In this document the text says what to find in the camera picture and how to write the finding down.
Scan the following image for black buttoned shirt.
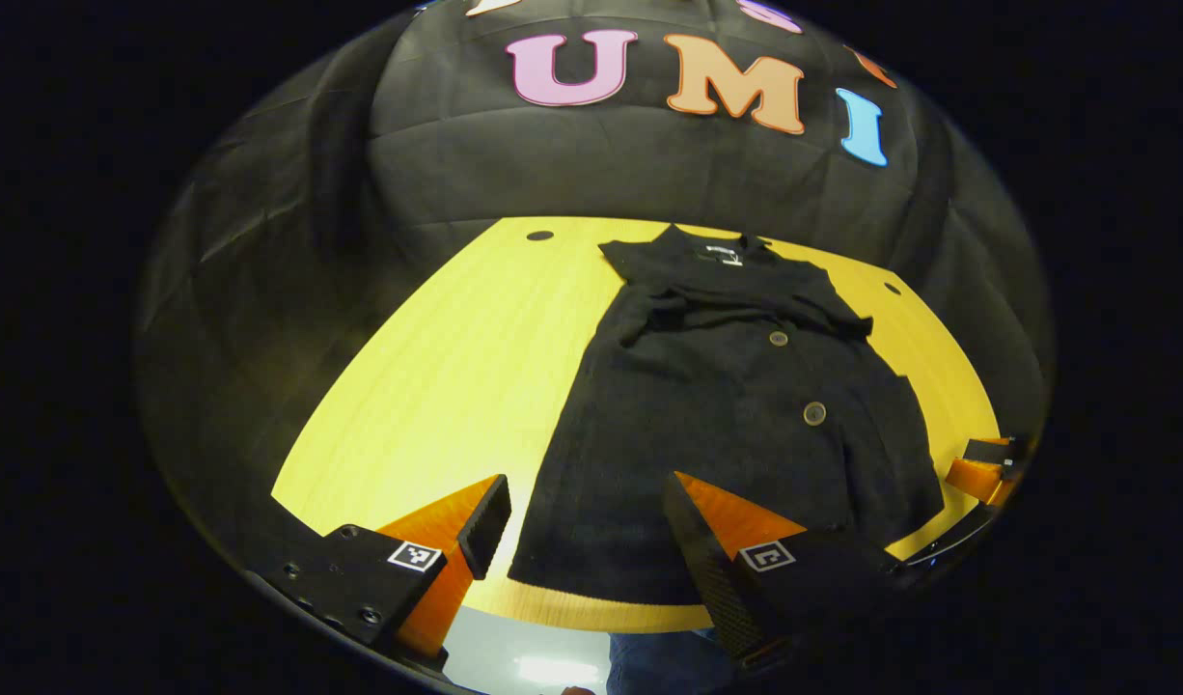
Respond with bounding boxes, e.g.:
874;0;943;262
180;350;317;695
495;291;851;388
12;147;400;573
508;224;945;607

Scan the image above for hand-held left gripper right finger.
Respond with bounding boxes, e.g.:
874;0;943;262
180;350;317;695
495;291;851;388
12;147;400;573
662;470;911;672

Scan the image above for black backdrop cloth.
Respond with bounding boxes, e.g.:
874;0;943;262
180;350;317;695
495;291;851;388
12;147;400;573
136;0;1056;580

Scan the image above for person's blue jeans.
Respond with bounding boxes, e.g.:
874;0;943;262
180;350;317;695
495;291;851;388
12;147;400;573
606;627;747;695

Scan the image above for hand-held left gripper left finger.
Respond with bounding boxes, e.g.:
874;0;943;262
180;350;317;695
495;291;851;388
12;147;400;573
249;473;513;672

